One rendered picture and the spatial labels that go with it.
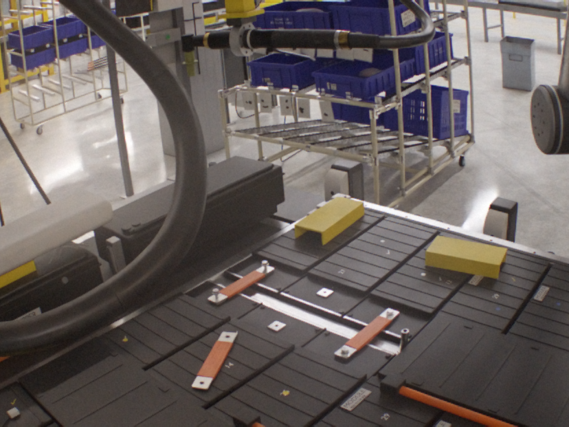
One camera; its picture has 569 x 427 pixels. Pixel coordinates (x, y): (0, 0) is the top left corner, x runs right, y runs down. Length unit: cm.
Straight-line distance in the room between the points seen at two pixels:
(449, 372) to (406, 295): 24
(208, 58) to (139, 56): 425
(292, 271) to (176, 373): 37
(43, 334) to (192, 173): 20
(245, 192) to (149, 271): 86
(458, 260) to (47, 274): 75
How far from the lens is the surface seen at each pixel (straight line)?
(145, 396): 91
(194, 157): 57
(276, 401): 88
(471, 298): 109
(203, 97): 488
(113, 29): 65
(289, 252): 125
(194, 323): 107
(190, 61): 153
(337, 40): 132
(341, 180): 161
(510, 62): 711
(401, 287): 112
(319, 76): 354
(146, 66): 63
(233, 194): 132
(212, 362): 96
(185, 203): 54
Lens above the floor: 159
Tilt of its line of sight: 24 degrees down
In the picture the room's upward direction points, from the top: 6 degrees counter-clockwise
